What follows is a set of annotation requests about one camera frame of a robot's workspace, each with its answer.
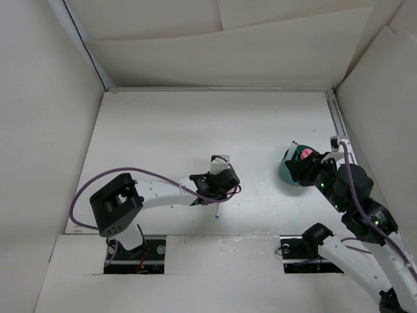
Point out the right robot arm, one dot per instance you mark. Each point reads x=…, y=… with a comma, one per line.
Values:
x=392, y=283

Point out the aluminium side rail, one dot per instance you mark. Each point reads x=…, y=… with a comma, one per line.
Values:
x=335, y=112

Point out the left base rail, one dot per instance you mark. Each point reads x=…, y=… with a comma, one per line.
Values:
x=148, y=259

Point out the purple cap pen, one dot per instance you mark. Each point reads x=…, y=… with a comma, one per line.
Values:
x=293, y=151

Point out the teal round organizer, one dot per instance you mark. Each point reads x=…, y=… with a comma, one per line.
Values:
x=284, y=171

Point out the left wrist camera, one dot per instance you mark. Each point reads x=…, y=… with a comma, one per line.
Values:
x=218, y=163

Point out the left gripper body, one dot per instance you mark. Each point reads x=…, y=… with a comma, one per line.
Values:
x=221, y=196

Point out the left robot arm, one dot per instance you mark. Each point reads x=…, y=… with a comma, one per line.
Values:
x=116, y=205

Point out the right base rail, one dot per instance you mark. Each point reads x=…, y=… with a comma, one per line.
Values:
x=298, y=259

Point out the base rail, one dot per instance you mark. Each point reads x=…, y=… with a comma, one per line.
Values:
x=148, y=259
x=298, y=259

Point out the red cap pen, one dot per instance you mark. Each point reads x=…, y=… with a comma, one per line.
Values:
x=290, y=151

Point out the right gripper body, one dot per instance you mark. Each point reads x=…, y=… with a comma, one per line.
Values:
x=323, y=180

